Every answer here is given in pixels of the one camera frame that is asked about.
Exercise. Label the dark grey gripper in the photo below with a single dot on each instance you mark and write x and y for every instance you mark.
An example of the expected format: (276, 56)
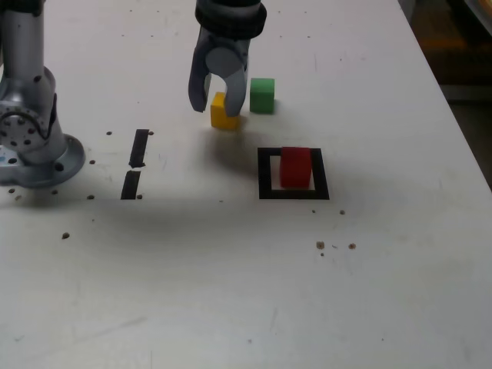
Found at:
(227, 42)

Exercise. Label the yellow cube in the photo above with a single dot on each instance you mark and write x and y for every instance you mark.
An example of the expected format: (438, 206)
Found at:
(218, 113)

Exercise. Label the green cube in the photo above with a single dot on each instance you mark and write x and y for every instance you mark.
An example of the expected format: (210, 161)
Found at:
(262, 96)

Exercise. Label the red cube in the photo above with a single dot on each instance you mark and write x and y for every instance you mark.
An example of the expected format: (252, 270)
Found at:
(295, 169)

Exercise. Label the black tape square outline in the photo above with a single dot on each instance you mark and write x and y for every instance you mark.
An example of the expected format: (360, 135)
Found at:
(265, 177)

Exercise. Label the black tape strip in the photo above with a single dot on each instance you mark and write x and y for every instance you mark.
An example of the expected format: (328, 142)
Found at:
(139, 148)

